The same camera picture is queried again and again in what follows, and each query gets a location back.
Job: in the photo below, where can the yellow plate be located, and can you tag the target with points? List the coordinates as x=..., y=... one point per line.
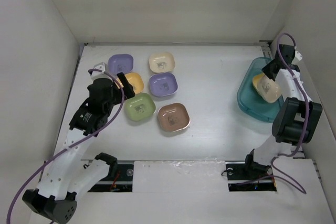
x=136, y=81
x=256, y=79

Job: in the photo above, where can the green plate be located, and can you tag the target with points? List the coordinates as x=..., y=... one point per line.
x=139, y=107

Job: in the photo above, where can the purple plate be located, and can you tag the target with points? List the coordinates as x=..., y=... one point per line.
x=163, y=84
x=120, y=63

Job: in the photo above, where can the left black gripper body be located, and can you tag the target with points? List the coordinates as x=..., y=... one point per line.
x=117, y=98

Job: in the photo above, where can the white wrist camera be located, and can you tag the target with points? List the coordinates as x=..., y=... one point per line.
x=297, y=58
x=99, y=73

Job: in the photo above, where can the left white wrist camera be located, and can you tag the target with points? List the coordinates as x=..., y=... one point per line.
x=99, y=73

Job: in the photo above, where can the cream plate back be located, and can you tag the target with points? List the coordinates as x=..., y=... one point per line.
x=161, y=62

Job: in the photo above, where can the brown plate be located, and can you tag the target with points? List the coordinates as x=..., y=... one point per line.
x=173, y=117

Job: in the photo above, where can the cream plate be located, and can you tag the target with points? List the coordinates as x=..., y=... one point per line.
x=161, y=62
x=268, y=89

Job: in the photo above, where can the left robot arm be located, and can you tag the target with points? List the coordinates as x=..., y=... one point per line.
x=57, y=194

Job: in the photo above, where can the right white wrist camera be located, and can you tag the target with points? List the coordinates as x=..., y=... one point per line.
x=297, y=58

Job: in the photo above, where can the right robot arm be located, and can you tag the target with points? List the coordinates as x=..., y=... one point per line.
x=297, y=119

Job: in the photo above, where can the yellow plate on table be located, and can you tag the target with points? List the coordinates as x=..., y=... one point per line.
x=136, y=81

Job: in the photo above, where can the teal plastic bin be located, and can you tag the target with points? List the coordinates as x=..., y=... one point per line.
x=248, y=99

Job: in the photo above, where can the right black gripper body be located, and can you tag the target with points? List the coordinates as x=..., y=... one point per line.
x=266, y=68

